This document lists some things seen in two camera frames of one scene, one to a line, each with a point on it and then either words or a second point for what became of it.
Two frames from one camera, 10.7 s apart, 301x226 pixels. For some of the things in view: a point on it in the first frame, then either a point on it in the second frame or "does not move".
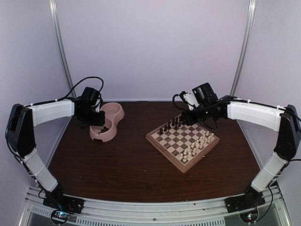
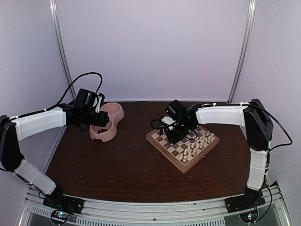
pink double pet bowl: [114, 113] does not move
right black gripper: [189, 120] -> [172, 139]
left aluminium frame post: [61, 46] does not move
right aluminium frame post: [251, 12] does not move
